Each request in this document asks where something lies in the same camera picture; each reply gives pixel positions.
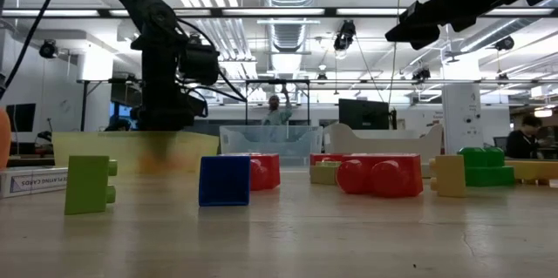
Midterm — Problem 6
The green toy block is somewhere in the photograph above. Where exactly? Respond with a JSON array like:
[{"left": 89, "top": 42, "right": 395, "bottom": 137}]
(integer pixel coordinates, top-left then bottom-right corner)
[{"left": 457, "top": 146, "right": 516, "bottom": 188}]

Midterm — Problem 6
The white plastic bin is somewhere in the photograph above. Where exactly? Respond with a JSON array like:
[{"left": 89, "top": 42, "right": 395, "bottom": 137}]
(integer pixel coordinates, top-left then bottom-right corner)
[{"left": 323, "top": 121, "right": 446, "bottom": 180}]

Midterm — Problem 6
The black ceiling spotlight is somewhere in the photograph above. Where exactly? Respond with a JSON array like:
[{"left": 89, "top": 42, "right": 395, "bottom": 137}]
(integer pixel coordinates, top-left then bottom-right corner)
[
  {"left": 493, "top": 35, "right": 516, "bottom": 52},
  {"left": 332, "top": 19, "right": 357, "bottom": 52},
  {"left": 412, "top": 64, "right": 432, "bottom": 83},
  {"left": 37, "top": 38, "right": 58, "bottom": 60}
]

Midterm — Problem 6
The playing cards box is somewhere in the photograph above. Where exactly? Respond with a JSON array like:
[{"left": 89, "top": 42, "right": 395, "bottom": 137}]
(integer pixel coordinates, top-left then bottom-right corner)
[{"left": 0, "top": 165, "right": 69, "bottom": 200}]

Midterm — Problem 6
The large orange toy block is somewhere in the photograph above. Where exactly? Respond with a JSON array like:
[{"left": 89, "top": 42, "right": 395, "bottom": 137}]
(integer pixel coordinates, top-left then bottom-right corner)
[{"left": 139, "top": 154, "right": 195, "bottom": 173}]

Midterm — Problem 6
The blue toy block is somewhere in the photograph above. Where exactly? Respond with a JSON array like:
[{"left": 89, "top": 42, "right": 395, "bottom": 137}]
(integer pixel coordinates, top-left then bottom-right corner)
[{"left": 198, "top": 155, "right": 252, "bottom": 207}]

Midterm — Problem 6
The person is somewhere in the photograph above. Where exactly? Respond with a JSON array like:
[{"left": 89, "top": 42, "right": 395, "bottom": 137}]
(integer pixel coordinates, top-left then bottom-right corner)
[
  {"left": 505, "top": 114, "right": 545, "bottom": 160},
  {"left": 103, "top": 117, "right": 132, "bottom": 132},
  {"left": 260, "top": 84, "right": 295, "bottom": 127}
]

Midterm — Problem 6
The large red toy block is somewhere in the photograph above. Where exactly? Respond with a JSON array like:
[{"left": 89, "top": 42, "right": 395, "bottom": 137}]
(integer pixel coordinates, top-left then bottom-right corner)
[{"left": 336, "top": 153, "right": 425, "bottom": 199}]

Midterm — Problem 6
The yellow translucent bin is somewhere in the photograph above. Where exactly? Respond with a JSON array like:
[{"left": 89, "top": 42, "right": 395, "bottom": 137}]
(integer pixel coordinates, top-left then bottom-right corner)
[{"left": 51, "top": 131, "right": 221, "bottom": 173}]

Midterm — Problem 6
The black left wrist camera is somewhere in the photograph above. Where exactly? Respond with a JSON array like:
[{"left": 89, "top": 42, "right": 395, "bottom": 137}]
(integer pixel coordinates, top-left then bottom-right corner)
[{"left": 177, "top": 41, "right": 221, "bottom": 87}]

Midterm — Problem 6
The white pillar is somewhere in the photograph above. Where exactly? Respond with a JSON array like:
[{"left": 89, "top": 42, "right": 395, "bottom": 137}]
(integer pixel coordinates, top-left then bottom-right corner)
[{"left": 441, "top": 82, "right": 486, "bottom": 155}]

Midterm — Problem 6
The long black hanging cable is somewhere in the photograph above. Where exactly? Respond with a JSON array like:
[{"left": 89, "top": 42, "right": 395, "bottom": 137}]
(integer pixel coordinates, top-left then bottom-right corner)
[{"left": 0, "top": 0, "right": 76, "bottom": 101}]

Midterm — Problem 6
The light green small brick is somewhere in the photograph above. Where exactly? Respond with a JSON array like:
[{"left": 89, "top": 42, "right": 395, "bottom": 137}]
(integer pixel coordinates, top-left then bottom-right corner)
[{"left": 310, "top": 160, "right": 344, "bottom": 186}]

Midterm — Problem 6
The lime green brick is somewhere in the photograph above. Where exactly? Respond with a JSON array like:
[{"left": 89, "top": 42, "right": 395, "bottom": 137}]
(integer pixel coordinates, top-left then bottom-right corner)
[{"left": 64, "top": 154, "right": 119, "bottom": 216}]

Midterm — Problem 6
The black monitor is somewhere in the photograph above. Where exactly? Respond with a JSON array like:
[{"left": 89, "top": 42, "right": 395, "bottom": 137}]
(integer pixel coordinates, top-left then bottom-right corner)
[
  {"left": 338, "top": 98, "right": 391, "bottom": 132},
  {"left": 5, "top": 103, "right": 37, "bottom": 133}
]

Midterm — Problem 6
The long background rail frame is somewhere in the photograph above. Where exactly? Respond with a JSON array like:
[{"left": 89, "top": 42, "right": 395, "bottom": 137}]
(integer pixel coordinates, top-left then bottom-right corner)
[{"left": 77, "top": 78, "right": 558, "bottom": 132}]

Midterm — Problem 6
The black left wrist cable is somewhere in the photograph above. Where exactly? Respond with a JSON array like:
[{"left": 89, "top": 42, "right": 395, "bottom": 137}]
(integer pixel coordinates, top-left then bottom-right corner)
[{"left": 174, "top": 17, "right": 248, "bottom": 105}]

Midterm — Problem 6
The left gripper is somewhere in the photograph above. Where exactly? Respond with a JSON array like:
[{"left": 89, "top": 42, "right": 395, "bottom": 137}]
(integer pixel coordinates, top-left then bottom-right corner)
[{"left": 130, "top": 84, "right": 208, "bottom": 161}]

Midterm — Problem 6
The clear plastic bin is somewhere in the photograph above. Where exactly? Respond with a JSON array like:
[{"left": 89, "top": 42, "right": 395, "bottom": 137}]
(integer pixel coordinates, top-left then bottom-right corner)
[{"left": 218, "top": 125, "right": 325, "bottom": 168}]

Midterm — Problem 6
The pale yellow brick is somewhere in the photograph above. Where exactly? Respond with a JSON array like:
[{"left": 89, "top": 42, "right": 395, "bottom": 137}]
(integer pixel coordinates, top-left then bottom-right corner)
[{"left": 428, "top": 153, "right": 466, "bottom": 199}]

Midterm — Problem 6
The yellow long brick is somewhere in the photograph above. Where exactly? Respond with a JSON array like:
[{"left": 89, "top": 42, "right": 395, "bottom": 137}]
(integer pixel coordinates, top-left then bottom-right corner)
[{"left": 504, "top": 159, "right": 558, "bottom": 185}]

